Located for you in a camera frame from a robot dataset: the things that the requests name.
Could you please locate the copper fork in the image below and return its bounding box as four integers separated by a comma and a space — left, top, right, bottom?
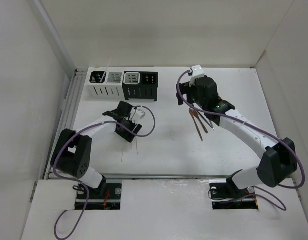
190, 108, 208, 134

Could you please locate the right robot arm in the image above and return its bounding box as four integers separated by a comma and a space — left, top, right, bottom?
176, 75, 298, 198

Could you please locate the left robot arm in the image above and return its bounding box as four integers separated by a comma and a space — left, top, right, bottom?
50, 101, 145, 199

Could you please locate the dark steel fork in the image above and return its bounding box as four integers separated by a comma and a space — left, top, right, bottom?
204, 117, 212, 126

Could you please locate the black utensil container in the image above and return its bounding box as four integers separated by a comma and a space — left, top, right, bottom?
122, 71, 158, 102

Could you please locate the white utensil container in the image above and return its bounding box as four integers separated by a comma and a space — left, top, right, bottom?
87, 71, 124, 100

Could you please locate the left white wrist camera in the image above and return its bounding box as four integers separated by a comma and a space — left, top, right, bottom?
130, 108, 145, 124

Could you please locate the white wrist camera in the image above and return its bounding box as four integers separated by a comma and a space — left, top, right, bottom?
188, 65, 204, 87
130, 108, 145, 124

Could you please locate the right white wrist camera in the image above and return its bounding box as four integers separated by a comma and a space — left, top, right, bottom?
188, 65, 204, 87

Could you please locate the aluminium rail front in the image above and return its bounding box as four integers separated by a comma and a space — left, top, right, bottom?
103, 173, 227, 180

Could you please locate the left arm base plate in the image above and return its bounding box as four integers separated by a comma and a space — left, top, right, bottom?
72, 183, 122, 211

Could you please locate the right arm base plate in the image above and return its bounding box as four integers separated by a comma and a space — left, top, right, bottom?
208, 181, 258, 210

